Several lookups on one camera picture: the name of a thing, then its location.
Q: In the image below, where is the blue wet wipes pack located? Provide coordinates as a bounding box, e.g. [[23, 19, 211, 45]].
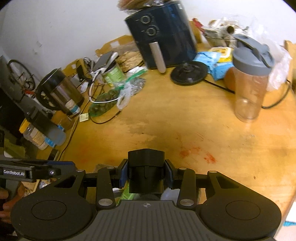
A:
[[209, 62, 234, 81]]

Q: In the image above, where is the white plastic jar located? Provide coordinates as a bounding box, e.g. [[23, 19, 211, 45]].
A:
[[160, 188, 180, 203]]

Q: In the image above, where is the white charging cable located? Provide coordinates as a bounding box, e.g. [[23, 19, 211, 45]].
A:
[[89, 69, 120, 103]]

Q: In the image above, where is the stainless electric kettle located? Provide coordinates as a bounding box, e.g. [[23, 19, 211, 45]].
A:
[[36, 68, 84, 116]]

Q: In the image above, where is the clear shaker bottle grey lid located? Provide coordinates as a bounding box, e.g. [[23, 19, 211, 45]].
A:
[[232, 34, 275, 123]]

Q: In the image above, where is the container with foil roll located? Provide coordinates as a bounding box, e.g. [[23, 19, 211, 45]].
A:
[[192, 16, 249, 48]]

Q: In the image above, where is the green hand cream tube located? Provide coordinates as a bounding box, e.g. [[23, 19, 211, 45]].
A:
[[120, 182, 134, 200]]

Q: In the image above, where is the person left hand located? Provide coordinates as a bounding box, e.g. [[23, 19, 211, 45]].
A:
[[0, 182, 25, 223]]

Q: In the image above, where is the dark blue air fryer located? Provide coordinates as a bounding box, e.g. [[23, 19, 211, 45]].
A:
[[125, 1, 197, 73]]

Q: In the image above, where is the blue snack packet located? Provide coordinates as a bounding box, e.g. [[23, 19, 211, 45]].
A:
[[193, 51, 221, 72]]

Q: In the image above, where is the orange fruit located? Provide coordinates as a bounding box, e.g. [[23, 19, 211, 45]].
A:
[[223, 67, 235, 91]]

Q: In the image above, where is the black kettle power cord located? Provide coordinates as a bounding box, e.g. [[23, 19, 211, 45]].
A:
[[203, 78, 292, 110]]

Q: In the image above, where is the small black cylinder cap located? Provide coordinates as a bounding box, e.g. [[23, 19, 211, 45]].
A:
[[128, 149, 165, 194]]

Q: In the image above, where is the blue water bottle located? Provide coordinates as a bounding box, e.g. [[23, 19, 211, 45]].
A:
[[25, 108, 67, 146]]

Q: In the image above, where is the cardboard box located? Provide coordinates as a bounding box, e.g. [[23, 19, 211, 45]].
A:
[[92, 163, 209, 204]]

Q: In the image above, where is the green label can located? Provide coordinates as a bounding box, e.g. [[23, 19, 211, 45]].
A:
[[102, 61, 126, 88]]

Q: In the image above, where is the black audio cable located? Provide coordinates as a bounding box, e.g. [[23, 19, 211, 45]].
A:
[[89, 109, 122, 125]]

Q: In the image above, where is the black kettle base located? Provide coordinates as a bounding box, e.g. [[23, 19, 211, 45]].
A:
[[170, 61, 208, 86]]

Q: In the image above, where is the yellow snack packet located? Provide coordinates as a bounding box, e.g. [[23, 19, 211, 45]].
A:
[[209, 47, 233, 63]]

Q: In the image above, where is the wooden chair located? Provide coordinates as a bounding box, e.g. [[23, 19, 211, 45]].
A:
[[283, 39, 296, 82]]

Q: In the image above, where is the green net bag of nuts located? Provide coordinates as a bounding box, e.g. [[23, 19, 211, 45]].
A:
[[88, 89, 120, 117]]

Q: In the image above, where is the small green tea sachet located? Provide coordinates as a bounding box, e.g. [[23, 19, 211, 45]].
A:
[[79, 113, 89, 122]]

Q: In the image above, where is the clear bag of seeds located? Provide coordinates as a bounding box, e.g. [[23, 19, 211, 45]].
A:
[[116, 66, 148, 110]]

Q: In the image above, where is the clear plastic bag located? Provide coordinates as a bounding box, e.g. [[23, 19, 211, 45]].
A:
[[265, 39, 292, 91]]

